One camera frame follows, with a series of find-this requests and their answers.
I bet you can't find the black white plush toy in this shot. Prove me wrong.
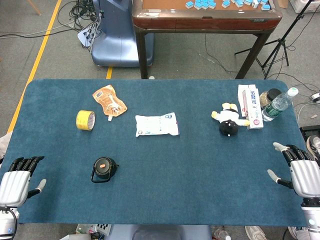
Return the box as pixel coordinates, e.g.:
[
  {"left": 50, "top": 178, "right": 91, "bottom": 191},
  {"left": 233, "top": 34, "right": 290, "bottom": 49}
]
[{"left": 211, "top": 102, "right": 251, "bottom": 137}]

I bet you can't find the white pink toothpaste box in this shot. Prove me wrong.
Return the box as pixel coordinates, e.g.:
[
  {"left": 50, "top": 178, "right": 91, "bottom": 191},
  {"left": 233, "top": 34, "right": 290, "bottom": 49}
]
[{"left": 241, "top": 87, "right": 265, "bottom": 131}]

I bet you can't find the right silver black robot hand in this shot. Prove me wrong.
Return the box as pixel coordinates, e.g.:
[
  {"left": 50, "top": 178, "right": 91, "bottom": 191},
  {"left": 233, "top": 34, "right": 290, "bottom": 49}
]
[{"left": 266, "top": 141, "right": 320, "bottom": 201}]

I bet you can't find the black cable bundle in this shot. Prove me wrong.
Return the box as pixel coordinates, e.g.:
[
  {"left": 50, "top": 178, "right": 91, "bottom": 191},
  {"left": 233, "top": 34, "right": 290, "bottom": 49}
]
[{"left": 57, "top": 0, "right": 104, "bottom": 31}]

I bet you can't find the black equipment box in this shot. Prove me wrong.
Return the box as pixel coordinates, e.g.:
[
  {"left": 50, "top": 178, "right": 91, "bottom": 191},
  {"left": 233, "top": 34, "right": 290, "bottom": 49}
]
[{"left": 299, "top": 125, "right": 320, "bottom": 142}]

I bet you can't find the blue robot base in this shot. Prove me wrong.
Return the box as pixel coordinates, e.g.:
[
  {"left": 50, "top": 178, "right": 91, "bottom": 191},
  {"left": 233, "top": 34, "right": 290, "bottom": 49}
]
[{"left": 91, "top": 0, "right": 155, "bottom": 68}]

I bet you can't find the blue felt table cloth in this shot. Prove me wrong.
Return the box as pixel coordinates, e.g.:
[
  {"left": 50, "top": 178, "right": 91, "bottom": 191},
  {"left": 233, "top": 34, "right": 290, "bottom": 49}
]
[{"left": 0, "top": 78, "right": 320, "bottom": 228}]

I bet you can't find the grey black sneaker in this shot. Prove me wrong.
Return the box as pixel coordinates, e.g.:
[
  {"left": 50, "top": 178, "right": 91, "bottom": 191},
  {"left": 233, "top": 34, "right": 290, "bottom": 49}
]
[{"left": 306, "top": 135, "right": 320, "bottom": 161}]

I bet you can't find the clear water bottle green label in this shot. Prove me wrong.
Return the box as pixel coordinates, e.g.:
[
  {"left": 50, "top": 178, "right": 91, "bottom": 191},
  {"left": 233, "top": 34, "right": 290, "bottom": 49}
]
[{"left": 261, "top": 87, "right": 300, "bottom": 122}]

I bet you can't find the checkerboard calibration card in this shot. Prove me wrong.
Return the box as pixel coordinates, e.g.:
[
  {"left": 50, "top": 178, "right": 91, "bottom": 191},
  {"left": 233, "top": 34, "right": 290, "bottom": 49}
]
[{"left": 96, "top": 223, "right": 112, "bottom": 236}]

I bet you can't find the black tripod stand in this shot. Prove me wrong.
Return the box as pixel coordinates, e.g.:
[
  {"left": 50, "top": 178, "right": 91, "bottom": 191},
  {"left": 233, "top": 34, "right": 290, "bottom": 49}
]
[{"left": 234, "top": 0, "right": 315, "bottom": 80}]

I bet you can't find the plastic bottle on floor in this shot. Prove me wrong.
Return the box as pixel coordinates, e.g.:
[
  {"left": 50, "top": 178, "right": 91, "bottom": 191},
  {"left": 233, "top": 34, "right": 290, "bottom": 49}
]
[{"left": 212, "top": 227, "right": 232, "bottom": 240}]

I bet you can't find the white power strip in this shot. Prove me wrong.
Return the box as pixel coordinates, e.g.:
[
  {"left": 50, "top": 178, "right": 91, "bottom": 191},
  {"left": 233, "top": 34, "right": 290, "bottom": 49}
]
[{"left": 77, "top": 26, "right": 99, "bottom": 48}]

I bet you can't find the black round container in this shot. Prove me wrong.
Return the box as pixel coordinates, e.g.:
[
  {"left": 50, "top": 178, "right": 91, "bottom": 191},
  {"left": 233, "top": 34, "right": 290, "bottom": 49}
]
[{"left": 90, "top": 156, "right": 120, "bottom": 184}]

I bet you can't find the glass jar with black lid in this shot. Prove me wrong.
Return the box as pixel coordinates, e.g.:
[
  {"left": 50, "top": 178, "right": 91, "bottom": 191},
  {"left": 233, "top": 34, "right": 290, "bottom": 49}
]
[{"left": 259, "top": 88, "right": 283, "bottom": 111}]

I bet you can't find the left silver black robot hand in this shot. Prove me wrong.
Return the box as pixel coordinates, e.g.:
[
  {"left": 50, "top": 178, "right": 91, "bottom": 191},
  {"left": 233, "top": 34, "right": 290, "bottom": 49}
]
[{"left": 0, "top": 156, "right": 48, "bottom": 208}]

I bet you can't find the orange spout pouch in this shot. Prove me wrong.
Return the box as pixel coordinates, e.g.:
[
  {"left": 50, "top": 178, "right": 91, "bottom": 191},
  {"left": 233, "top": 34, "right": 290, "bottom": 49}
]
[{"left": 92, "top": 84, "right": 128, "bottom": 122}]

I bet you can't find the brown mahjong table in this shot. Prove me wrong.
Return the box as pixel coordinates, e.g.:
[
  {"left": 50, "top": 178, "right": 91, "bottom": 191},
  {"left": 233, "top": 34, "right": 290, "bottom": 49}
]
[{"left": 131, "top": 0, "right": 284, "bottom": 80}]

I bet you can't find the flat white pink box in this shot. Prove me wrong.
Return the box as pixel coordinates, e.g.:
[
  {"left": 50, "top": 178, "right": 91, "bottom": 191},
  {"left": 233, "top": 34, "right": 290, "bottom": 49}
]
[{"left": 237, "top": 84, "right": 260, "bottom": 118}]

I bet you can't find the white sneaker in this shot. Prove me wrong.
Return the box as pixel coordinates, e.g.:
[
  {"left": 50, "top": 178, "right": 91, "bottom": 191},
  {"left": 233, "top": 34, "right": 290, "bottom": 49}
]
[{"left": 287, "top": 226, "right": 313, "bottom": 240}]

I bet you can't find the white plastic packet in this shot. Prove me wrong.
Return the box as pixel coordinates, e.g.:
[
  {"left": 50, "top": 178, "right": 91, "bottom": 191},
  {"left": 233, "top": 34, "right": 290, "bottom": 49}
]
[{"left": 135, "top": 112, "right": 181, "bottom": 138}]

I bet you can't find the yellow tape roll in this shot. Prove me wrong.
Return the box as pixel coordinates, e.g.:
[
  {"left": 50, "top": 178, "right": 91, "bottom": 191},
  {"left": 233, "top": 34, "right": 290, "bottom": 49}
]
[{"left": 75, "top": 110, "right": 96, "bottom": 131}]

